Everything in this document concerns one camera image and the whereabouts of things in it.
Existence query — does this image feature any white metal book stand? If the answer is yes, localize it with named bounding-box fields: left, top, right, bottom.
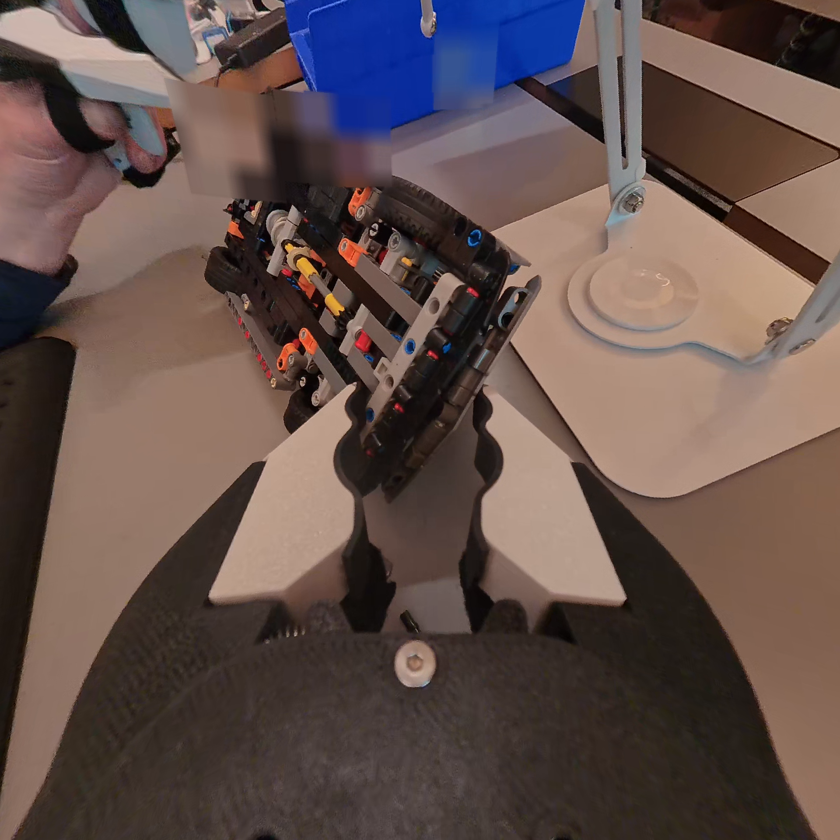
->
left=492, top=0, right=840, bottom=500

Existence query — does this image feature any black power adapter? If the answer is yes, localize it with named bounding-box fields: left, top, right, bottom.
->
left=215, top=10, right=291, bottom=68

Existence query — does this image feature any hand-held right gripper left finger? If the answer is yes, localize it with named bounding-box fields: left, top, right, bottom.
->
left=209, top=386, right=396, bottom=634

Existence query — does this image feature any lego car model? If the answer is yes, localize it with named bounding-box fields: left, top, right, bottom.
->
left=203, top=176, right=543, bottom=505

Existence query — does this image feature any person's left forearm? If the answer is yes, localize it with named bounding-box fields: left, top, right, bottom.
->
left=0, top=258, right=78, bottom=350

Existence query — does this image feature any black perforated pad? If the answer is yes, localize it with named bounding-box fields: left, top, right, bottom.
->
left=0, top=338, right=77, bottom=746

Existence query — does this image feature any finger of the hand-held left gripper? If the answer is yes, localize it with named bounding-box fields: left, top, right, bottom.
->
left=0, top=10, right=173, bottom=109

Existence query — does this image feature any person's left hand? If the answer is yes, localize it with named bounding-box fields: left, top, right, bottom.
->
left=0, top=85, right=168, bottom=275

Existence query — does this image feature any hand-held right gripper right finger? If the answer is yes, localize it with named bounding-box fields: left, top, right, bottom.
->
left=458, top=392, right=626, bottom=634

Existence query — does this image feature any blue plastic bin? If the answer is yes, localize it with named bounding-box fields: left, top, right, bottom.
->
left=284, top=0, right=586, bottom=129

